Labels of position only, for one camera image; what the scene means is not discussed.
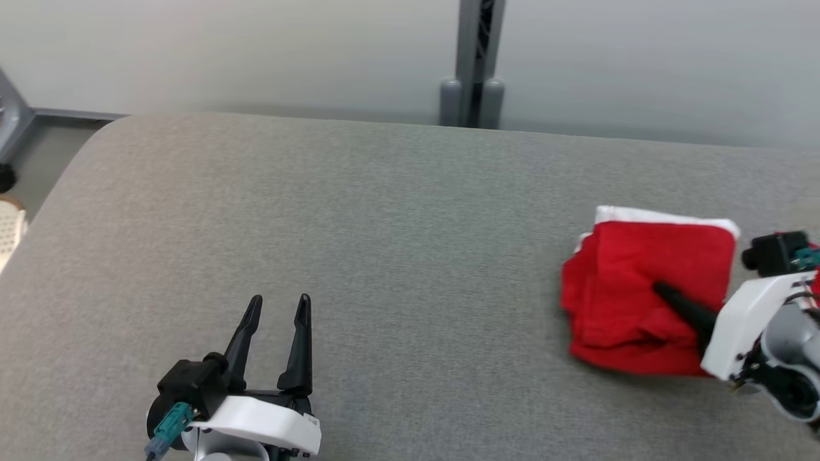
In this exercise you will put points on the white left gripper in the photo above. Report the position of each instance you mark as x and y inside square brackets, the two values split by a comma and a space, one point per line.
[256, 419]

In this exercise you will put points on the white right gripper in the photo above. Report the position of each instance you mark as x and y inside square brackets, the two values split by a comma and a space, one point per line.
[737, 326]

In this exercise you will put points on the teal right camera connector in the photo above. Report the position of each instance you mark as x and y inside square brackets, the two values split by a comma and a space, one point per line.
[808, 257]

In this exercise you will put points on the grey metal stand frame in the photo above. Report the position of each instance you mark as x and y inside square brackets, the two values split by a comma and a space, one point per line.
[13, 115]

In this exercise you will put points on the red shorts white trim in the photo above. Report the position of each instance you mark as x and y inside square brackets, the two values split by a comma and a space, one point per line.
[628, 288]

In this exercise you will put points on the grey metal partition post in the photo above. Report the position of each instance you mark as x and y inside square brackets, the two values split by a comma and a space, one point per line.
[474, 64]

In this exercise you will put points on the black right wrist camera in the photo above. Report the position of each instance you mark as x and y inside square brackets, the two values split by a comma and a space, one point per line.
[772, 253]

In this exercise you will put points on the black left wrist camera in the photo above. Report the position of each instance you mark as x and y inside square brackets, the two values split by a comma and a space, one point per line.
[189, 384]

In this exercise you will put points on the teal left camera connector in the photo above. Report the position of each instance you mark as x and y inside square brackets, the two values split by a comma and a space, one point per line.
[170, 426]

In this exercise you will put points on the white perforated laundry basket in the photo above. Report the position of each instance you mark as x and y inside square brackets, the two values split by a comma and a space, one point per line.
[9, 230]

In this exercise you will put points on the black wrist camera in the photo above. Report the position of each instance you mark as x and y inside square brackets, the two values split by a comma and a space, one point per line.
[189, 384]
[772, 253]

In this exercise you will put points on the teal camera connector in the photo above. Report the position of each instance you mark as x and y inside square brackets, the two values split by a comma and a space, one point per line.
[170, 426]
[808, 257]

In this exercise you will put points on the black caster wheel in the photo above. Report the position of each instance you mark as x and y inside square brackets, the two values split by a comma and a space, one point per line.
[5, 179]

